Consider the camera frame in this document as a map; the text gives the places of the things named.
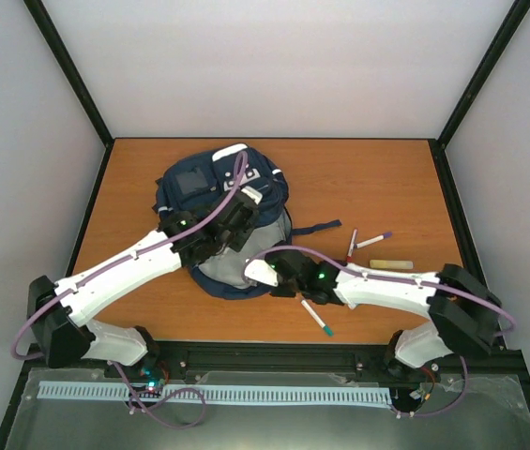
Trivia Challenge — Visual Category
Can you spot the green capped white marker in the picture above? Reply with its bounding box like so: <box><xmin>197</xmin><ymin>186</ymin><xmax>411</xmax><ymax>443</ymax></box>
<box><xmin>300</xmin><ymin>299</ymin><xmax>334</xmax><ymax>337</ymax></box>

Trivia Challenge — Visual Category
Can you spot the navy blue student backpack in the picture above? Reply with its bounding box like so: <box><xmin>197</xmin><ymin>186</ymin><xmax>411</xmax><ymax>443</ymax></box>
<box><xmin>153</xmin><ymin>143</ymin><xmax>341</xmax><ymax>300</ymax></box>

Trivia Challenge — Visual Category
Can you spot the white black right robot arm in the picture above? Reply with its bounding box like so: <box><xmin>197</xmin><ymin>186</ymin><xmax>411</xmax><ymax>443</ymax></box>
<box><xmin>259</xmin><ymin>246</ymin><xmax>502</xmax><ymax>380</ymax></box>

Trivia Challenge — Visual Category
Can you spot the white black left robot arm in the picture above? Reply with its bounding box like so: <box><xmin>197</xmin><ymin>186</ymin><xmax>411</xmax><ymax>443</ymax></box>
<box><xmin>25</xmin><ymin>187</ymin><xmax>262</xmax><ymax>378</ymax></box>

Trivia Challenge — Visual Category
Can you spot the red capped white marker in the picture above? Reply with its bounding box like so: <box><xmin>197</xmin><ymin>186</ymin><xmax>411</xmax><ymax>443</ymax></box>
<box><xmin>345</xmin><ymin>228</ymin><xmax>358</xmax><ymax>263</ymax></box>

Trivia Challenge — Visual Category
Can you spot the yellow highlighter pen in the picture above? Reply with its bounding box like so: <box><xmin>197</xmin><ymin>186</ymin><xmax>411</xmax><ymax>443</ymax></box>
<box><xmin>369</xmin><ymin>259</ymin><xmax>414</xmax><ymax>270</ymax></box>

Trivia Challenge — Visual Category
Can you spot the purple capped white marker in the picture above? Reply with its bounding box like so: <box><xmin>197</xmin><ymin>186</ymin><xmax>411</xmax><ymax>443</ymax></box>
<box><xmin>354</xmin><ymin>232</ymin><xmax>393</xmax><ymax>249</ymax></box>

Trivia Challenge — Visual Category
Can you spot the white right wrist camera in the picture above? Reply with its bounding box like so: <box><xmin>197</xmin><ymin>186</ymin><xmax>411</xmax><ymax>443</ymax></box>
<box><xmin>243</xmin><ymin>259</ymin><xmax>279</xmax><ymax>287</ymax></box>

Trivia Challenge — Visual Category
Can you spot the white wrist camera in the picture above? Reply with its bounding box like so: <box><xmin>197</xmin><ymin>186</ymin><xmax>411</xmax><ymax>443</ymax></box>
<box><xmin>243</xmin><ymin>259</ymin><xmax>279</xmax><ymax>287</ymax></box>
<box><xmin>240</xmin><ymin>186</ymin><xmax>263</xmax><ymax>204</ymax></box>

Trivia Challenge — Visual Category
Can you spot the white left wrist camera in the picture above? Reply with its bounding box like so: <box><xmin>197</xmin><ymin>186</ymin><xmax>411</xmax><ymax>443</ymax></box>
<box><xmin>240</xmin><ymin>186</ymin><xmax>263</xmax><ymax>204</ymax></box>

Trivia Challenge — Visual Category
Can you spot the light blue slotted cable duct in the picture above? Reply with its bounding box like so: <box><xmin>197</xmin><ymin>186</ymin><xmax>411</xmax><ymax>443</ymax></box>
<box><xmin>37</xmin><ymin>381</ymin><xmax>391</xmax><ymax>408</ymax></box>

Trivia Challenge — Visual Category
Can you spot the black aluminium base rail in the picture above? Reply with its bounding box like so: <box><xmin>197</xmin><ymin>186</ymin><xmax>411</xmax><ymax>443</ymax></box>
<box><xmin>71</xmin><ymin>340</ymin><xmax>526</xmax><ymax>388</ymax></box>

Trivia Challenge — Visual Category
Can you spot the metal front base plate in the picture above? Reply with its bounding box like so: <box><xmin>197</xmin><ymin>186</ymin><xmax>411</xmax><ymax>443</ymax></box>
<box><xmin>0</xmin><ymin>368</ymin><xmax>530</xmax><ymax>449</ymax></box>

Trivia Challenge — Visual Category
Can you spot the black left frame post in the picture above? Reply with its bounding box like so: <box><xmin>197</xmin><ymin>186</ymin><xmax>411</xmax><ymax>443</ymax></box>
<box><xmin>23</xmin><ymin>0</ymin><xmax>114</xmax><ymax>140</ymax></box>

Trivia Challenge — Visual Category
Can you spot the black frame post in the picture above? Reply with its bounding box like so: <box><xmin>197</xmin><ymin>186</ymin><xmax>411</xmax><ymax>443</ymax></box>
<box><xmin>23</xmin><ymin>0</ymin><xmax>114</xmax><ymax>140</ymax></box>
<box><xmin>435</xmin><ymin>0</ymin><xmax>530</xmax><ymax>147</ymax></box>

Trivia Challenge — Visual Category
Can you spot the black right frame post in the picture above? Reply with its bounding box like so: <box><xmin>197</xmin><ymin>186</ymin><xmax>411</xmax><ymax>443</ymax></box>
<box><xmin>435</xmin><ymin>0</ymin><xmax>530</xmax><ymax>147</ymax></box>

